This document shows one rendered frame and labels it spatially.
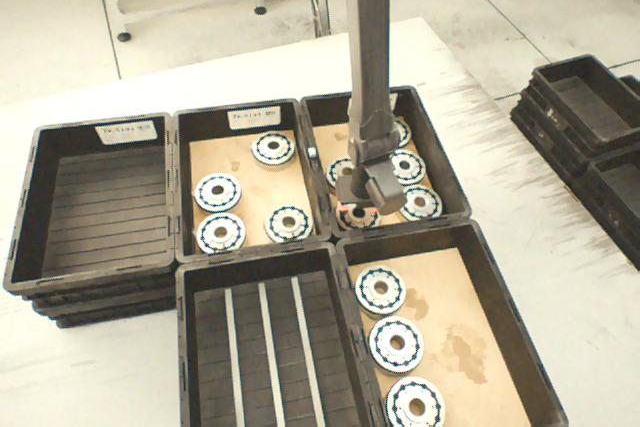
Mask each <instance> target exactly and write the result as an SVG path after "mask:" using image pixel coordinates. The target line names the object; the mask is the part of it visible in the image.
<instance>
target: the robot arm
mask: <svg viewBox="0 0 640 427"><path fill-rule="evenodd" d="M346 15H347V29H348V44H349V59H350V74H351V105H350V109H349V112H348V113H349V121H348V122H347V124H348V137H349V139H348V142H347V154H348V156H349V158H350V160H351V162H352V163H353V165H354V166H353V171H352V175H350V176H339V177H338V178H337V181H336V182H335V191H336V197H337V204H338V209H339V211H340V212H342V213H343V216H345V215H346V213H347V211H348V204H352V203H356V206H357V207H358V208H370V207H371V212H372V213H373V212H376V211H378V213H379V215H380V216H388V215H391V213H394V212H397V211H398V210H400V209H401V208H403V207H404V206H405V205H406V204H407V202H408V199H407V197H406V195H405V193H404V189H403V187H402V185H401V184H400V182H399V180H398V178H397V176H395V173H394V171H393V170H395V165H394V164H393V162H392V160H391V159H390V156H391V155H392V154H395V151H397V148H398V147H400V143H401V132H400V129H399V127H398V126H397V125H395V124H394V115H393V113H392V110H391V105H390V96H389V75H390V0H346Z"/></svg>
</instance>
